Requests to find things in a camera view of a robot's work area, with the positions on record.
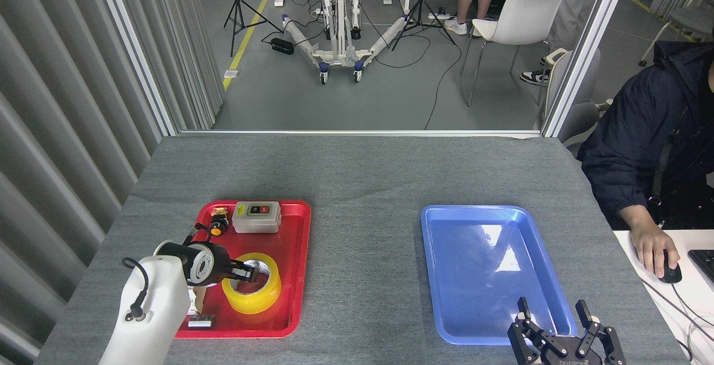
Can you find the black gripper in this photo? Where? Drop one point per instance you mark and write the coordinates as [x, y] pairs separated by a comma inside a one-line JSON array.
[[222, 264], [574, 358]]

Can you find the yellow tape roll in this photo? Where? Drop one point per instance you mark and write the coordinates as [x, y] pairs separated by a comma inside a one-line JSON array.
[[262, 298]]

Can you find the black computer mouse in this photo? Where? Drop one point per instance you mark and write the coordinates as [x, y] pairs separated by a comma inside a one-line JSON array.
[[672, 277]]

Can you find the person's right hand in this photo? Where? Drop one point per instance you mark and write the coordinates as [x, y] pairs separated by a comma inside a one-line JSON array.
[[651, 245]]

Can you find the red plastic tray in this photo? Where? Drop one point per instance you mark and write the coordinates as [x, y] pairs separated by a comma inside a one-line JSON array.
[[290, 275]]

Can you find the yellow push button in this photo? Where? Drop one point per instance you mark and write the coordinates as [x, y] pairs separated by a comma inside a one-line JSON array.
[[217, 226]]

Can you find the white circuit breaker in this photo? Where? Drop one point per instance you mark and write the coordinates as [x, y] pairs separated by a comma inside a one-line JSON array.
[[197, 298]]

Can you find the blue plastic tray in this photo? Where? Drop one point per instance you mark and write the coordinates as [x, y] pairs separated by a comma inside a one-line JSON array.
[[479, 275]]

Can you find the white desk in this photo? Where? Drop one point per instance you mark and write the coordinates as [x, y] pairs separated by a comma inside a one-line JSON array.
[[697, 309]]

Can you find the black keyboard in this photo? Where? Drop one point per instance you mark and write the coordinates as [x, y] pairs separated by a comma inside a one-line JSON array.
[[704, 264]]

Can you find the person in dark jacket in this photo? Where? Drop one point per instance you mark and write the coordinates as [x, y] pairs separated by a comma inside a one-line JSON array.
[[630, 147]]

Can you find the grey office chair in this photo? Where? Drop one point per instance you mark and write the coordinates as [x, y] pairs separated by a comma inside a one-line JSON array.
[[577, 122]]

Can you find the grey floor plate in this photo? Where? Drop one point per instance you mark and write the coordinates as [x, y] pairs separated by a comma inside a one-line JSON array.
[[231, 73]]

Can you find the black power adapter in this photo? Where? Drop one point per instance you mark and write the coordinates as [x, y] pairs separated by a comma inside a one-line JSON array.
[[282, 46]]

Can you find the grey pleated curtain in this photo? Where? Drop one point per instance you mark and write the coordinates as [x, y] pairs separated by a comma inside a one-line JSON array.
[[56, 130]]

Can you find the black tripod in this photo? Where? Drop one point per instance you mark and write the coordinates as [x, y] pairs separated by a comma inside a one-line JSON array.
[[239, 8], [422, 2]]

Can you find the white stand on wheels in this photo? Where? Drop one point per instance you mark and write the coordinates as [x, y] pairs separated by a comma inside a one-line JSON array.
[[339, 19]]

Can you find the white plastic chair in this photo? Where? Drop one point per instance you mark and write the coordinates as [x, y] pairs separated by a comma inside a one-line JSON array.
[[527, 13]]

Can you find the grey chair with white legs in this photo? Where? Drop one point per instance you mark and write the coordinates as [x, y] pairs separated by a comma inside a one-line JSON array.
[[691, 19]]

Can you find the white push-button switch box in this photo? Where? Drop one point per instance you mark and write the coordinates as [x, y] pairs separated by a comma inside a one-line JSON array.
[[256, 221]]

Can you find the silver frame rail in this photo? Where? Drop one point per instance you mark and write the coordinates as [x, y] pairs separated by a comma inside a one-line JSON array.
[[362, 132]]

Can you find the silver frame post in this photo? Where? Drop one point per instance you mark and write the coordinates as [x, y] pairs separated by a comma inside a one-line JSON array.
[[587, 47], [134, 47]]

